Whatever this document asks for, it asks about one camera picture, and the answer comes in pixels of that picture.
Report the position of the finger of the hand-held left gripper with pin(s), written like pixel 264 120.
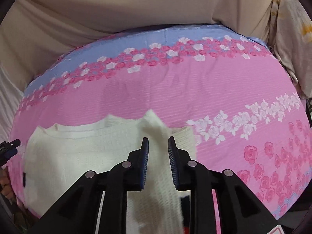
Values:
pixel 9 148

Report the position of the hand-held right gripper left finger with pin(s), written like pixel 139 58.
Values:
pixel 145 162

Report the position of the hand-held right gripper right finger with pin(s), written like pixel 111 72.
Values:
pixel 172 162

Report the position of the white red black knit sweater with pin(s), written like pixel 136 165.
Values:
pixel 73 156

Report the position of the person's left hand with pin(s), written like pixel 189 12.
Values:
pixel 4 182

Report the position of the pink floral bedsheet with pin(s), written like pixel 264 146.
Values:
pixel 195 97

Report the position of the beige cloth backdrop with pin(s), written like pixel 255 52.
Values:
pixel 121 7

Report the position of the cream floral cloth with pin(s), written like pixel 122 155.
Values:
pixel 292 41

